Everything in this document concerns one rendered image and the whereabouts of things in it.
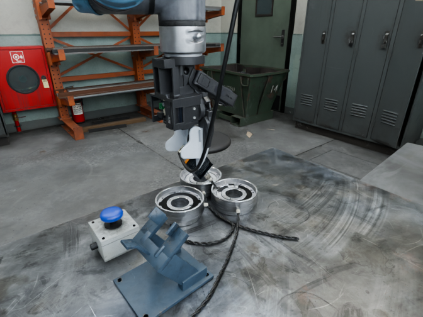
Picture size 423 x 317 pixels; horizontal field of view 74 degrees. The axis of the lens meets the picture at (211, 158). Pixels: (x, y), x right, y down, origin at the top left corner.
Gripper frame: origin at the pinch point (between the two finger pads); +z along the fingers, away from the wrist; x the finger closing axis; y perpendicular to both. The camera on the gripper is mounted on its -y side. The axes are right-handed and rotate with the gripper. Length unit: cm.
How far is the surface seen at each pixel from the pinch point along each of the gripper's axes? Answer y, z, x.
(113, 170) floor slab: -53, 93, -192
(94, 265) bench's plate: 22.7, 13.3, -0.1
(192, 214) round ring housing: 3.2, 10.3, 2.5
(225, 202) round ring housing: -4.0, 9.7, 4.6
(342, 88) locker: -278, 34, -97
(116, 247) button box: 18.8, 11.1, 0.5
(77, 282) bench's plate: 26.2, 13.3, 1.6
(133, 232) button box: 15.4, 9.5, 0.7
